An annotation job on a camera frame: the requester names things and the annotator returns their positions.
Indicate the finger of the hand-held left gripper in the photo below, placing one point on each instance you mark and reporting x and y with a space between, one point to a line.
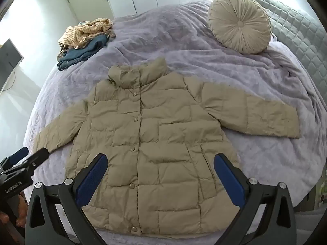
38 158
18 154

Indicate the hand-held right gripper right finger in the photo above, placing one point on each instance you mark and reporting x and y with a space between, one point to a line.
228 181

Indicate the beige striped garment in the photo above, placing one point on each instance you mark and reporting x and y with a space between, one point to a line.
84 32

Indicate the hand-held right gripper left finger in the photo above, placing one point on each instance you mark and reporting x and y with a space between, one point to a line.
92 178

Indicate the khaki puffer jacket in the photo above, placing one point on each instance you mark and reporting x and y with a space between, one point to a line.
158 145

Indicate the wall-mounted monitor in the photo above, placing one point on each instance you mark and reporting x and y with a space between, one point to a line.
9 61

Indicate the round beige pleated cushion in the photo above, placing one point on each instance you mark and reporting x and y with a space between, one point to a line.
240 24

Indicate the purple embossed blanket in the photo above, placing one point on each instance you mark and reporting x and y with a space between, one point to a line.
178 43

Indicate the grey quilted headboard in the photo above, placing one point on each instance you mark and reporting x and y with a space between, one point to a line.
293 25

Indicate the blue jeans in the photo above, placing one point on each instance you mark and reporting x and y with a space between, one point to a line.
84 51

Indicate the person's left hand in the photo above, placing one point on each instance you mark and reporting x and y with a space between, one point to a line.
23 210

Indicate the brown patterned garment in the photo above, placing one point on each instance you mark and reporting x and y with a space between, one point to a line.
110 34

